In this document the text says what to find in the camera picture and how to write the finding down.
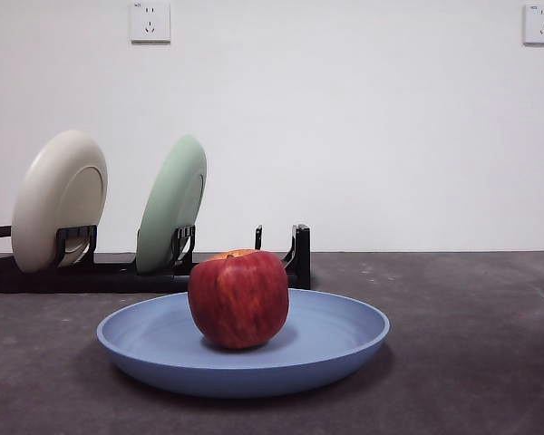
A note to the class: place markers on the red apple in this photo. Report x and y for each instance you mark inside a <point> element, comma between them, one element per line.
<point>238,299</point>

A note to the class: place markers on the blue plate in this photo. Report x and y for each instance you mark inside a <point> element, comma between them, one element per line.
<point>163,353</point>

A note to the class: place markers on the pale green plate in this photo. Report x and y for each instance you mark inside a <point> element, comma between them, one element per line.
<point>172,204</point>

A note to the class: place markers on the black plate rack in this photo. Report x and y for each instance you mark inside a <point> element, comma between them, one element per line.
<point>95,281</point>

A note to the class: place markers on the cream plate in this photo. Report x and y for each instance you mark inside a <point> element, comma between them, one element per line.
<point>50,204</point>

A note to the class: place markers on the white wall socket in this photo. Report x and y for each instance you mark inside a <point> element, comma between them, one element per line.
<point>150,22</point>
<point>543,25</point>

